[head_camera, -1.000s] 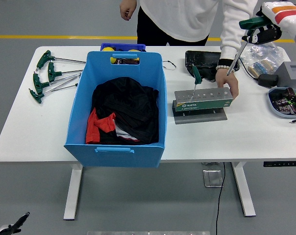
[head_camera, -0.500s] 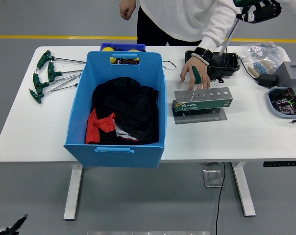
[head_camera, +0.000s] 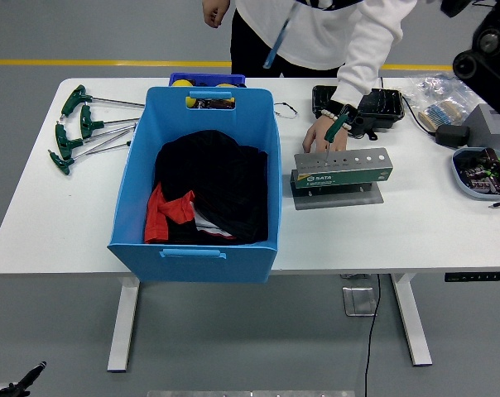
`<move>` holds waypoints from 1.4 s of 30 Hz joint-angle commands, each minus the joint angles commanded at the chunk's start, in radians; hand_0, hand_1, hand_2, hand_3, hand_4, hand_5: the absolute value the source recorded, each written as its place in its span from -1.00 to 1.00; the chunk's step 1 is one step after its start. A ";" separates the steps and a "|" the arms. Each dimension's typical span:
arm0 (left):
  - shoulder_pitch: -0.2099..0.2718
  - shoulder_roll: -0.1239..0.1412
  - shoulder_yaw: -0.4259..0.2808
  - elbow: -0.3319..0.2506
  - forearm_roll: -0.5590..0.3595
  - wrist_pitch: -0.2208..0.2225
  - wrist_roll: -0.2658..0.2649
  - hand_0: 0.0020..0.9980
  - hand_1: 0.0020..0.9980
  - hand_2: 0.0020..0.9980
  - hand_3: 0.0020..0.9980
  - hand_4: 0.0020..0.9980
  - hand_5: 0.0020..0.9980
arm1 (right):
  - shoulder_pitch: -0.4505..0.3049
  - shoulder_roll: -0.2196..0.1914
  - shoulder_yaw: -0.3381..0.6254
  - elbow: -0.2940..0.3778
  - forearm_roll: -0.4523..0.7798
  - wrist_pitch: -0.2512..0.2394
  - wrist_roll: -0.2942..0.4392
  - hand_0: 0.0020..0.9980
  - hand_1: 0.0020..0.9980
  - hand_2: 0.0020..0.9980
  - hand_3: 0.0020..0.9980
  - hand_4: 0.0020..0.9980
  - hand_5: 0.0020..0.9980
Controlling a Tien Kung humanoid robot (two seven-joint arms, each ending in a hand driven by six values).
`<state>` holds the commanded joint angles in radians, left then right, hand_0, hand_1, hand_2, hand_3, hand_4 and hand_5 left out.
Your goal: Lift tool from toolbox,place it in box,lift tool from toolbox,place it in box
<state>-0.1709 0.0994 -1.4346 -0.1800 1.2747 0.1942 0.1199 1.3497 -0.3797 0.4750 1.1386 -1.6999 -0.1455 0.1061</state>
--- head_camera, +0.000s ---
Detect light blue bowl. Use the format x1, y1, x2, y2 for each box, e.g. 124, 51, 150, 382
451, 146, 500, 203

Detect black-white robot left hand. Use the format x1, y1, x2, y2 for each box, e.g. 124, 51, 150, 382
0, 361, 48, 397

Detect clear plastic bag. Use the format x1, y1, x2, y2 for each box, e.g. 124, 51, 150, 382
406, 72, 481, 130

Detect person's left hand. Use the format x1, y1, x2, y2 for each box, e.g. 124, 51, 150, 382
302, 115, 351, 154

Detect thin wire loop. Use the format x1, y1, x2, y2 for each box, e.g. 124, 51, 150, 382
273, 102, 300, 121

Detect black floor cable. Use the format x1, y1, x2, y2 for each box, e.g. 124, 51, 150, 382
363, 273, 382, 397

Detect dark red electronic modules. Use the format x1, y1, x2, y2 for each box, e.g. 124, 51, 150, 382
459, 147, 500, 195

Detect grey foam block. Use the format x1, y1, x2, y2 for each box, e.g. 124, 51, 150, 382
464, 103, 500, 154

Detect dark red packet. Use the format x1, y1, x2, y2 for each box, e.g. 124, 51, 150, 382
197, 98, 237, 111

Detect metal floor plate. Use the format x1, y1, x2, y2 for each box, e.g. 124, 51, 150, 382
342, 286, 378, 318

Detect black plastic tray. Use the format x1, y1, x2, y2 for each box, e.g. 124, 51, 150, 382
311, 84, 405, 141

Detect person's right hand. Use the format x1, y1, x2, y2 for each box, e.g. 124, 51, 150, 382
202, 0, 231, 29

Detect small green T-handle hex key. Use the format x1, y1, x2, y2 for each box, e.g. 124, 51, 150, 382
323, 112, 351, 167

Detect black power adapter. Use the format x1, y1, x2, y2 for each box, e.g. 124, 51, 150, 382
435, 124, 471, 149

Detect black and red clothing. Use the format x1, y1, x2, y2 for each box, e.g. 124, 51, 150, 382
144, 129, 270, 245

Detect black table control panel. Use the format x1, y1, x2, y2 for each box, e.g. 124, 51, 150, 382
444, 271, 500, 284

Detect green metal hex key holder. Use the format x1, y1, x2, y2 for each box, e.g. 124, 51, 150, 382
289, 147, 395, 211

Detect person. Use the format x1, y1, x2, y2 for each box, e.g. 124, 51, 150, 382
202, 0, 419, 154

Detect taped resistor strip bundle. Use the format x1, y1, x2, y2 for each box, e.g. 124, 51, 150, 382
415, 101, 469, 132

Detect dark blue plastic bin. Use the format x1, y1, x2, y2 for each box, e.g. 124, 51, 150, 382
169, 72, 248, 88

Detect thin black adapter cable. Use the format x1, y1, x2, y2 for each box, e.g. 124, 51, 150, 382
380, 76, 438, 136

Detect white table leg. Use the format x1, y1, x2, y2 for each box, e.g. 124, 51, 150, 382
107, 276, 140, 373
389, 273, 434, 367

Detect blue plastic storage box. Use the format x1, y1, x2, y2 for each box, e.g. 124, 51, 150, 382
107, 85, 283, 285

